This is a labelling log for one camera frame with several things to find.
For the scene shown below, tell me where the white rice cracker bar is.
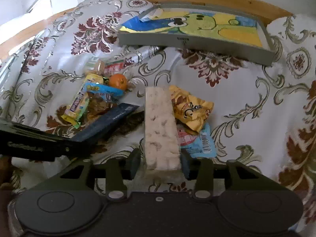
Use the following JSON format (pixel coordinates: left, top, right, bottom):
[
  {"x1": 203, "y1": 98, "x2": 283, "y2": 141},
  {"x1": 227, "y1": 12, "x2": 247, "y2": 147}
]
[{"x1": 144, "y1": 87, "x2": 181, "y2": 172}]

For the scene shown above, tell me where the yellow cartoon snack packet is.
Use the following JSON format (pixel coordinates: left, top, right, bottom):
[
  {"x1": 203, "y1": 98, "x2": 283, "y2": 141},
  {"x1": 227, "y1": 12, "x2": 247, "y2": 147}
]
[{"x1": 169, "y1": 85, "x2": 214, "y2": 134}]

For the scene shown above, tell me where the dark blue snack bar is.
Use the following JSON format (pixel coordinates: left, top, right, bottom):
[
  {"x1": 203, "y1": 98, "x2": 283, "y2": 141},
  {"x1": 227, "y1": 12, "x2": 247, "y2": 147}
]
[{"x1": 70, "y1": 103, "x2": 139, "y2": 143}]

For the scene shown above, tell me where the yellow biscuit packet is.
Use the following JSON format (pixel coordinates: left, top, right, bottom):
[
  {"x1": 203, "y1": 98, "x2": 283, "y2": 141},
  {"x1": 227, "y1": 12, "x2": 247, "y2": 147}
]
[{"x1": 61, "y1": 74, "x2": 103, "y2": 129}]

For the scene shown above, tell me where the orange mandarin fruit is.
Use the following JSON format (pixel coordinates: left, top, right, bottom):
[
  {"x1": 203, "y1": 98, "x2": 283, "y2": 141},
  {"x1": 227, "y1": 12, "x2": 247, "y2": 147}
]
[{"x1": 109, "y1": 74, "x2": 127, "y2": 91}]

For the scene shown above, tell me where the blue pink candy packet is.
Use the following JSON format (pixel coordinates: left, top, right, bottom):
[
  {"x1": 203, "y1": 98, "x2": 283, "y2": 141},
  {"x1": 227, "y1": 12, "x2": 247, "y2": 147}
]
[{"x1": 177, "y1": 122, "x2": 216, "y2": 158}]

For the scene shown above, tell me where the blue snack wrapper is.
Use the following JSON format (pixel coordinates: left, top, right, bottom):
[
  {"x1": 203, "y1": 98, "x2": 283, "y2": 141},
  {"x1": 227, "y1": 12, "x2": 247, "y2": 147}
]
[{"x1": 84, "y1": 83, "x2": 124, "y2": 102}]

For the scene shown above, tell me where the floral bed cover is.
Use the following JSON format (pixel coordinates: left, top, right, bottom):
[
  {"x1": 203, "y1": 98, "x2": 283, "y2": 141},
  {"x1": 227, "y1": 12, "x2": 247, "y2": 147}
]
[{"x1": 1, "y1": 0, "x2": 315, "y2": 235}]

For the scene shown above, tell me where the red white snack packet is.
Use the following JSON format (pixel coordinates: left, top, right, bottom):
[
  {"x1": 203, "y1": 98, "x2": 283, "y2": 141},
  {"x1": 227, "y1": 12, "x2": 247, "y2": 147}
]
[{"x1": 102, "y1": 57, "x2": 134, "y2": 76}]

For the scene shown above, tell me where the clear wrapped pastry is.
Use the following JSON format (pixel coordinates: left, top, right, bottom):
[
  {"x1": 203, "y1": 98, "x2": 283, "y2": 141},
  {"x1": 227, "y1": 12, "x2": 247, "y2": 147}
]
[{"x1": 84, "y1": 57, "x2": 107, "y2": 76}]

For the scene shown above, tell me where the grey tray with painting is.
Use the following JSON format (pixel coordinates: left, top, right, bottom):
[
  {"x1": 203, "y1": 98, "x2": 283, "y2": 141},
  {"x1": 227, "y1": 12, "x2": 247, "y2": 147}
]
[{"x1": 117, "y1": 2, "x2": 274, "y2": 66}]

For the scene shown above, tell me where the wooden bed frame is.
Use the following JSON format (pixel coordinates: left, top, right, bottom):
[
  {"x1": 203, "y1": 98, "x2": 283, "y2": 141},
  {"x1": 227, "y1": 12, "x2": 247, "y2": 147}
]
[{"x1": 1, "y1": 0, "x2": 292, "y2": 61}]

